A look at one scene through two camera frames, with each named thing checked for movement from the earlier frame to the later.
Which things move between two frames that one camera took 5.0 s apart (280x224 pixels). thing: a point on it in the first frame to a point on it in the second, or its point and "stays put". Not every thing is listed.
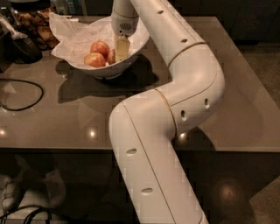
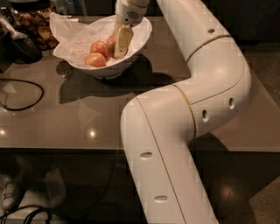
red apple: [100, 47] stays put
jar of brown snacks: [31, 18] stays put
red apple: [94, 59] stays put
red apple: [111, 57] to [110, 46]
